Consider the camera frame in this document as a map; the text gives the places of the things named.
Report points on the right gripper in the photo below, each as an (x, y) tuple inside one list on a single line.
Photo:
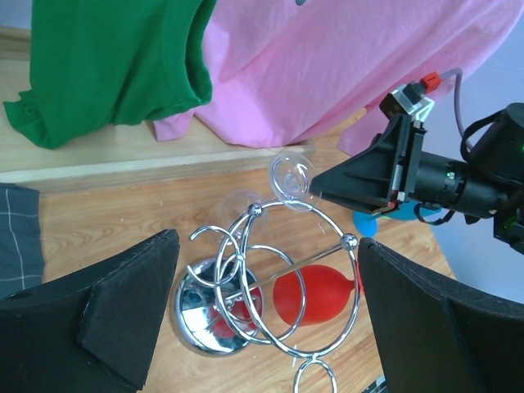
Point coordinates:
[(394, 170)]

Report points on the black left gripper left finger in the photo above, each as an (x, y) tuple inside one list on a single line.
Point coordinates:
[(93, 329)]

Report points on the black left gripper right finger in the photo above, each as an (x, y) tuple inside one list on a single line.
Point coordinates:
[(435, 334)]

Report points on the blue wine glass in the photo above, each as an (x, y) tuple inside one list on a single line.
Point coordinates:
[(367, 224)]

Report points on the clear wine glass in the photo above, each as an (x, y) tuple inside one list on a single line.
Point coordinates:
[(290, 176)]

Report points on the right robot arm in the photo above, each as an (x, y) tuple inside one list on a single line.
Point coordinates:
[(493, 147)]

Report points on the red wine glass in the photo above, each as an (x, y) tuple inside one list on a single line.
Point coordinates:
[(328, 292)]

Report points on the chrome wine glass rack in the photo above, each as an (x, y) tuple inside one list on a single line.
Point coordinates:
[(221, 304)]

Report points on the wooden clothes rack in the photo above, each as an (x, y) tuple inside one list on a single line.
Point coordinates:
[(121, 156)]

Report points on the dark grey checked cloth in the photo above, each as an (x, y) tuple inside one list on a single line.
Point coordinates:
[(22, 261)]

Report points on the pink t-shirt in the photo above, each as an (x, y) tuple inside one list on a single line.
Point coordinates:
[(283, 73)]

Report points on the green garment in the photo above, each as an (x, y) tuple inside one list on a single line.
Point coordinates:
[(99, 63)]

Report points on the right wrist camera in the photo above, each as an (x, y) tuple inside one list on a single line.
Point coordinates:
[(411, 99)]

